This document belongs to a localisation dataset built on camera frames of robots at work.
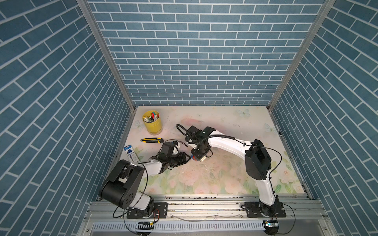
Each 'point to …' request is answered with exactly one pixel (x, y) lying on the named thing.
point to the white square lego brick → (203, 158)
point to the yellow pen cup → (151, 118)
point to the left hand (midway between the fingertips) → (191, 160)
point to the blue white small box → (131, 154)
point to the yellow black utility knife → (158, 140)
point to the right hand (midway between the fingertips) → (198, 156)
